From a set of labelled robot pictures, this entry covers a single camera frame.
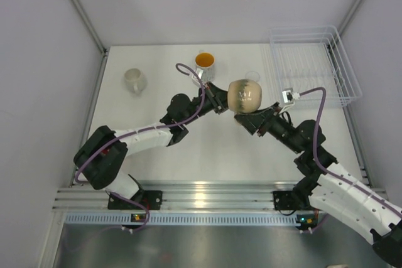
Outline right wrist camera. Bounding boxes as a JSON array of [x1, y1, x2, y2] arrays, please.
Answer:
[[281, 88, 300, 105]]

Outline clear glass cup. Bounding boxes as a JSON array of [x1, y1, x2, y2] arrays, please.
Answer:
[[245, 70, 261, 82]]

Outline white speckled mug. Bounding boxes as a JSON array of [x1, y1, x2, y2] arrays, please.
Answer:
[[124, 68, 148, 95]]

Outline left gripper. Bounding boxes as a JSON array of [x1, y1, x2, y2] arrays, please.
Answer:
[[182, 82, 244, 126]]

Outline beige ceramic mug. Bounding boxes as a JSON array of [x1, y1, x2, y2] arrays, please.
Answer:
[[227, 79, 262, 113]]

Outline aluminium mounting rail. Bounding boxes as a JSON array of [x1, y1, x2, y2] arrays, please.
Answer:
[[52, 180, 296, 212]]

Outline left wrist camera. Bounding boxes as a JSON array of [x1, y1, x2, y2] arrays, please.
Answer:
[[192, 65, 204, 87]]

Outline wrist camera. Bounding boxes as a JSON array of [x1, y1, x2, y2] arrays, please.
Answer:
[[192, 65, 204, 87], [281, 88, 300, 105]]

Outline floral mug orange inside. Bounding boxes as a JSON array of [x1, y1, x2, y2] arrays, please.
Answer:
[[195, 51, 215, 83]]

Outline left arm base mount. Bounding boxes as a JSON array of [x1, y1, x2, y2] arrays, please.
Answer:
[[107, 190, 163, 210]]

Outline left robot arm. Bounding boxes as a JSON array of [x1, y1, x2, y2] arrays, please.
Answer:
[[73, 82, 228, 210]]

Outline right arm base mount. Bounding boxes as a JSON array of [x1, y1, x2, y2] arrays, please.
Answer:
[[273, 190, 312, 211]]

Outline perforated cable duct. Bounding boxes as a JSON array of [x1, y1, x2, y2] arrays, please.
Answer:
[[65, 212, 300, 227]]

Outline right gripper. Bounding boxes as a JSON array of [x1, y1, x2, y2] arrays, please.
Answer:
[[235, 102, 303, 154]]

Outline white wire dish rack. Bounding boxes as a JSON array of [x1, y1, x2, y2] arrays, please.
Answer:
[[263, 25, 362, 107]]

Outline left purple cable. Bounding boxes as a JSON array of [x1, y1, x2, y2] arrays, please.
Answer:
[[75, 63, 208, 234]]

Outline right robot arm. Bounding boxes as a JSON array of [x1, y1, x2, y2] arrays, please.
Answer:
[[234, 104, 401, 267]]

